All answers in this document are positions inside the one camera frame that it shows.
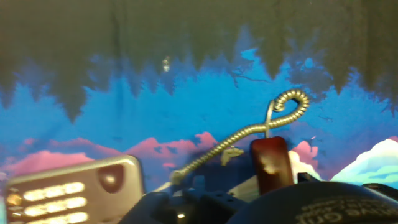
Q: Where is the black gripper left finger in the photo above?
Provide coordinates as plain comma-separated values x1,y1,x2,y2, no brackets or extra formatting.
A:
119,175,249,224

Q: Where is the landscape print table cloth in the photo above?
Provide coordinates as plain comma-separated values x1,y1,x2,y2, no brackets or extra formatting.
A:
0,0,398,224

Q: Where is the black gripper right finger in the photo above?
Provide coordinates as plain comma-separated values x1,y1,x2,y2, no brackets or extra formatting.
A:
297,172,398,202

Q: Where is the maroon telephone handset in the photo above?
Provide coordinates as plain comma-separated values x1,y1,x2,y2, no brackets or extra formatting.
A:
250,136,295,196

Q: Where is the silver coiled telephone cord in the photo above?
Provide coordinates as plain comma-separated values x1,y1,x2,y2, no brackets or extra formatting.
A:
154,88,311,192

